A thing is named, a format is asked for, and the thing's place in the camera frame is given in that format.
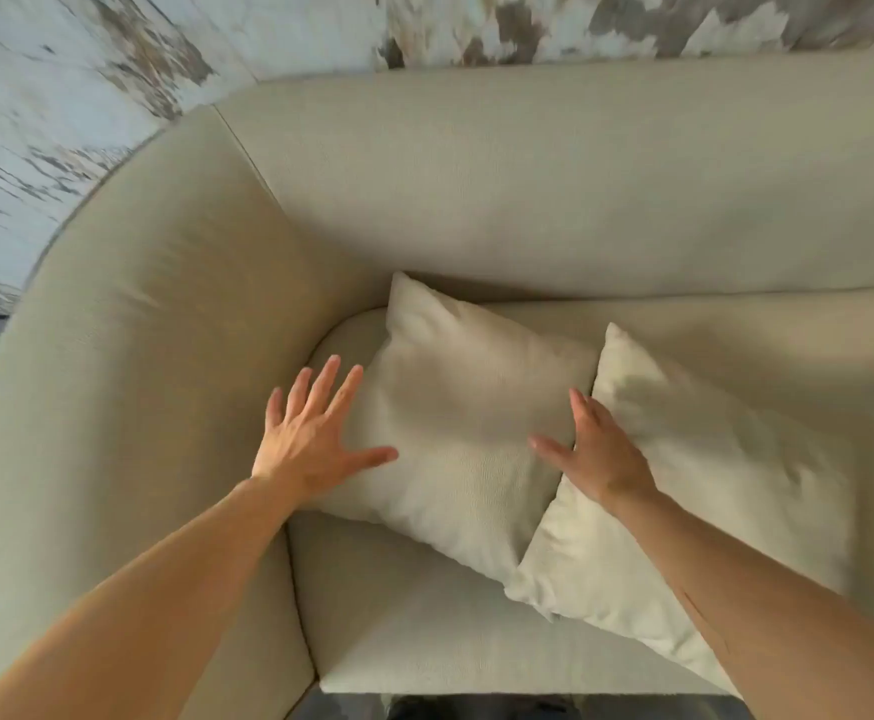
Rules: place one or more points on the person's blue jeans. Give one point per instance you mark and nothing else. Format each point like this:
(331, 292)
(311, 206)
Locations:
(482, 710)

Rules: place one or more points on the beige leather sofa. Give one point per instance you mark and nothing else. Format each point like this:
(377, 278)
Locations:
(557, 179)

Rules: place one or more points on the person's right forearm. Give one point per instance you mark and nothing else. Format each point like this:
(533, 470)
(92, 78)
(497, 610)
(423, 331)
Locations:
(782, 629)

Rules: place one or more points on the person's left hand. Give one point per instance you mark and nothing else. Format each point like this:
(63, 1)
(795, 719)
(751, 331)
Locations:
(309, 449)

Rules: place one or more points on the person's left forearm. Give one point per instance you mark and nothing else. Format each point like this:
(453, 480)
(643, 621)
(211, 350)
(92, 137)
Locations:
(144, 614)

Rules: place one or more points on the person's right hand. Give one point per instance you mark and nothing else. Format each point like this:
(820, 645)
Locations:
(602, 461)

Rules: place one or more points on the cream leather cushion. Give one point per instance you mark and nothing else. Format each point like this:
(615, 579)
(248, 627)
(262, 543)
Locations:
(729, 479)
(452, 442)

